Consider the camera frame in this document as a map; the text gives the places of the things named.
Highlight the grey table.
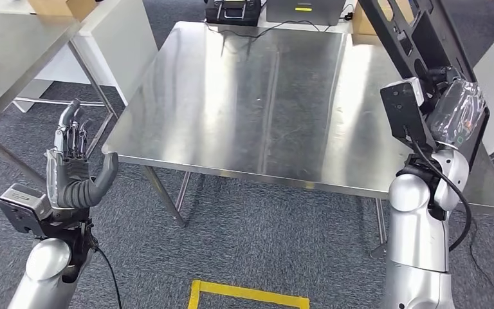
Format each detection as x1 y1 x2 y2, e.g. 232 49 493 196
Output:
0 12 118 189

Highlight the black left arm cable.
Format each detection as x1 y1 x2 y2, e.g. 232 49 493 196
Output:
93 246 124 309

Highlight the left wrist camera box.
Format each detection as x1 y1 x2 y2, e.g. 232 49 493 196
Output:
0 183 55 238

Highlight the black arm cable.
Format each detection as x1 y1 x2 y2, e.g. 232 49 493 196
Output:
93 246 124 309
403 127 473 253

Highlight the cardboard box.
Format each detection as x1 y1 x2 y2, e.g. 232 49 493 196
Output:
26 0 100 21
351 0 380 37

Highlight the yellow floor tape square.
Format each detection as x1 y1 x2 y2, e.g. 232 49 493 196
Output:
186 279 311 309

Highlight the black plastic panel part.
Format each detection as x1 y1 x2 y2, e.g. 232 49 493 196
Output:
356 0 491 173

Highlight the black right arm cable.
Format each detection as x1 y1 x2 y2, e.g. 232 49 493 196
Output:
403 127 473 253

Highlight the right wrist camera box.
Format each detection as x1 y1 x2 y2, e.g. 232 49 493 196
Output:
379 77 438 155

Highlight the stainless steel workbench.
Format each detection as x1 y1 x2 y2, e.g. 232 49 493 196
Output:
102 20 494 259

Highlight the black device case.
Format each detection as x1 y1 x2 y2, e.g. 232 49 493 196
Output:
205 0 262 27

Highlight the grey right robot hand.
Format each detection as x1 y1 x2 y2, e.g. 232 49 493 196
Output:
413 64 488 150

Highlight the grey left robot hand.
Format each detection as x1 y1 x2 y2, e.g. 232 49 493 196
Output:
44 98 120 210

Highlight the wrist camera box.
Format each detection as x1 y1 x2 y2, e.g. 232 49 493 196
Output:
379 77 438 155
0 183 55 238

